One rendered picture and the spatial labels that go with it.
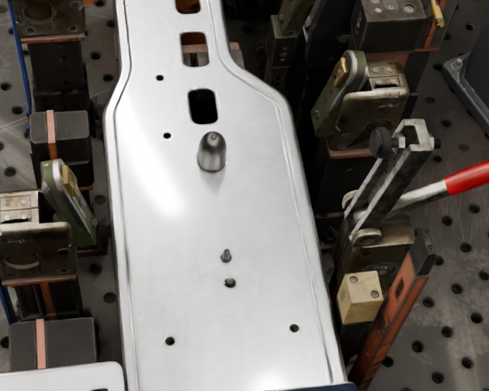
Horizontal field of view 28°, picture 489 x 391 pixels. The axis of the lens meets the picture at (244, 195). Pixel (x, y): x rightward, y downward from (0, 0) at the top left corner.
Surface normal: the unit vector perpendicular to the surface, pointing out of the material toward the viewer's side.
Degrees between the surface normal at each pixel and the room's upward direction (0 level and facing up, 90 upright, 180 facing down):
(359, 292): 0
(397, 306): 90
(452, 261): 0
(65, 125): 0
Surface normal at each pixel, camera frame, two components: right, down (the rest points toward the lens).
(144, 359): 0.07, -0.51
